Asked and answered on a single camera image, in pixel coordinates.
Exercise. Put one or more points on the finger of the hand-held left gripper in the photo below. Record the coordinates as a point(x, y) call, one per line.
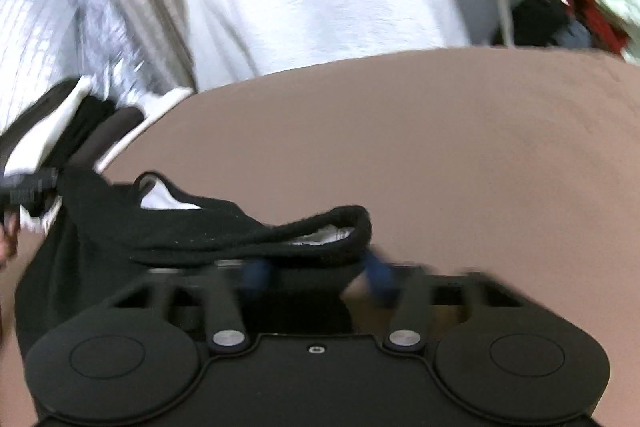
point(32, 187)

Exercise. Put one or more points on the black folded garment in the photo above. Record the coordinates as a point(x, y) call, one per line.
point(82, 132)

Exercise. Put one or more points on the brown bed sheet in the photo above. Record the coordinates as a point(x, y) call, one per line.
point(425, 147)

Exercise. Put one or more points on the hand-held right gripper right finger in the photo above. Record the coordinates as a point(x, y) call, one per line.
point(381, 282)

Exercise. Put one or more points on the grey folded garment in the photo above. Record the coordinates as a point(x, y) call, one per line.
point(110, 132)

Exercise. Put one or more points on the black long-sleeve sweater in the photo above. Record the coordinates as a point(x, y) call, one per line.
point(210, 237)

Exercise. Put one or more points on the red cloth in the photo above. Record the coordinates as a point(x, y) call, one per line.
point(595, 17)

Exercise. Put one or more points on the person's left hand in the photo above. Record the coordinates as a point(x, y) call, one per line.
point(7, 242)

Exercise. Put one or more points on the pile of dark clothes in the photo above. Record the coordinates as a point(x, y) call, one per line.
point(540, 24)

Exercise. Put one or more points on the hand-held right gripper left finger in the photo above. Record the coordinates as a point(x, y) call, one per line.
point(256, 277)

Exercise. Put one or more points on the white folded garment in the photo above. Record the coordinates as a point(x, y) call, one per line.
point(45, 132)

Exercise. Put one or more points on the silvery pleated curtain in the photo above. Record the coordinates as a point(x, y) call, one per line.
point(55, 7)

